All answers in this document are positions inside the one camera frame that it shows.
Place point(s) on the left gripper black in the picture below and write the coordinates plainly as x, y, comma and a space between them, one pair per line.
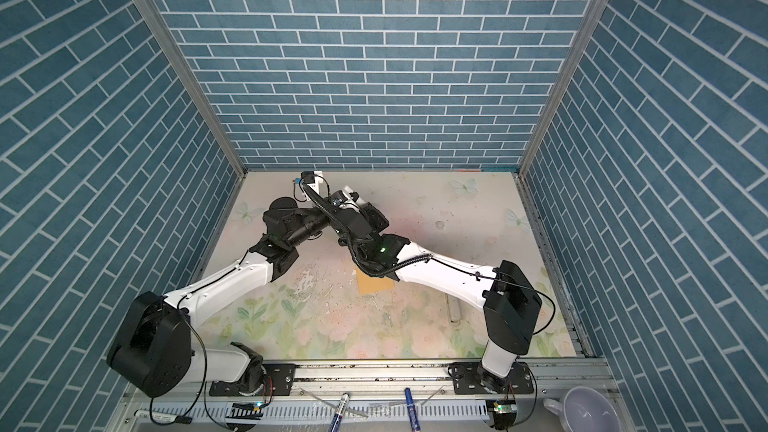
329, 222

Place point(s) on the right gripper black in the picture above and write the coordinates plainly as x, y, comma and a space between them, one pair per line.
378, 217

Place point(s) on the brown kraft envelope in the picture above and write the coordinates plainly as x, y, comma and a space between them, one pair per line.
370, 285

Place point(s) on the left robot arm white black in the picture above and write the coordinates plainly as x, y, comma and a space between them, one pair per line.
156, 348

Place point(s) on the blue white marker pen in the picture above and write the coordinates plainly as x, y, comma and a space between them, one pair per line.
339, 413

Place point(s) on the left circuit board green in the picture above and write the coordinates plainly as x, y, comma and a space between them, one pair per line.
243, 417

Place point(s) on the circuit board green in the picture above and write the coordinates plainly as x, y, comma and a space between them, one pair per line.
502, 414
243, 417

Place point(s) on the right circuit board green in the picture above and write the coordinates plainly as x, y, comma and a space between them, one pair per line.
502, 414

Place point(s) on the black marker pen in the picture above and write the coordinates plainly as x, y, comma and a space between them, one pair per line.
163, 418

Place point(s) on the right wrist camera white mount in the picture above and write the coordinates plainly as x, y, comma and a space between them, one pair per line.
344, 198

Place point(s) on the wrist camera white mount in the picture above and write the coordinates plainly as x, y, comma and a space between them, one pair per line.
315, 181
344, 198

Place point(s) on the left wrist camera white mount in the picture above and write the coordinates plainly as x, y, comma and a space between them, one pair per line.
315, 181

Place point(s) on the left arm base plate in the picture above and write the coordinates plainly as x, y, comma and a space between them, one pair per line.
267, 380

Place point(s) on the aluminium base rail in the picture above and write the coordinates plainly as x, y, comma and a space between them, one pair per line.
377, 399

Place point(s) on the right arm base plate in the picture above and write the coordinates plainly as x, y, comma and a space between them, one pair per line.
470, 378

